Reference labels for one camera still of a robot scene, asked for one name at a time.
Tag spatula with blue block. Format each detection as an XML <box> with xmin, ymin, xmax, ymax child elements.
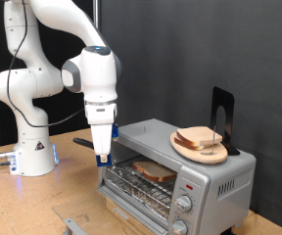
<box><xmin>72</xmin><ymin>136</ymin><xmax>114</xmax><ymax>167</ymax></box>

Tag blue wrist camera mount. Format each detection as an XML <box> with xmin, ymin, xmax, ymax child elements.
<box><xmin>111</xmin><ymin>122</ymin><xmax>120</xmax><ymax>142</ymax></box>

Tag silver toaster oven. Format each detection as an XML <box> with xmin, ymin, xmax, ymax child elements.
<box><xmin>96</xmin><ymin>117</ymin><xmax>257</xmax><ymax>235</ymax></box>

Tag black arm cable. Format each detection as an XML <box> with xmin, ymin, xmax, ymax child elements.
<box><xmin>6</xmin><ymin>0</ymin><xmax>86</xmax><ymax>128</ymax></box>

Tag silver oven knob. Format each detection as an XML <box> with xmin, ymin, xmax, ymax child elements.
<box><xmin>170</xmin><ymin>219</ymin><xmax>189</xmax><ymax>235</ymax></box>
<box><xmin>174</xmin><ymin>195</ymin><xmax>194</xmax><ymax>213</ymax></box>

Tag vertical metal pole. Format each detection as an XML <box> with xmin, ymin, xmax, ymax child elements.
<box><xmin>92</xmin><ymin>0</ymin><xmax>101</xmax><ymax>30</ymax></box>

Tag thin metal pin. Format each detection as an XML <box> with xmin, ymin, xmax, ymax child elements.
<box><xmin>211</xmin><ymin>125</ymin><xmax>217</xmax><ymax>156</ymax></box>

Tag glass oven door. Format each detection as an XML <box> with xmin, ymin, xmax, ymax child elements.
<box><xmin>52</xmin><ymin>189</ymin><xmax>168</xmax><ymax>235</ymax></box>

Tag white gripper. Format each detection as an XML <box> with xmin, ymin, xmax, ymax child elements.
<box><xmin>89</xmin><ymin>122</ymin><xmax>115</xmax><ymax>164</ymax></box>

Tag wire oven rack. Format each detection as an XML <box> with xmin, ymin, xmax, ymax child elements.
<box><xmin>106</xmin><ymin>156</ymin><xmax>178</xmax><ymax>219</ymax></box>

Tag black metal bookend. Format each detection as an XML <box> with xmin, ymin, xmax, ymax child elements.
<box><xmin>210</xmin><ymin>86</ymin><xmax>241</xmax><ymax>157</ymax></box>

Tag white bread slice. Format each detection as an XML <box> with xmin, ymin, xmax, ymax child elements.
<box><xmin>131</xmin><ymin>160</ymin><xmax>178</xmax><ymax>183</ymax></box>
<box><xmin>175</xmin><ymin>125</ymin><xmax>224</xmax><ymax>148</ymax></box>
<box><xmin>173</xmin><ymin>136</ymin><xmax>212</xmax><ymax>152</ymax></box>

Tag round wooden plate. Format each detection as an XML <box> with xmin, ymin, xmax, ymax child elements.
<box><xmin>169</xmin><ymin>131</ymin><xmax>229</xmax><ymax>165</ymax></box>

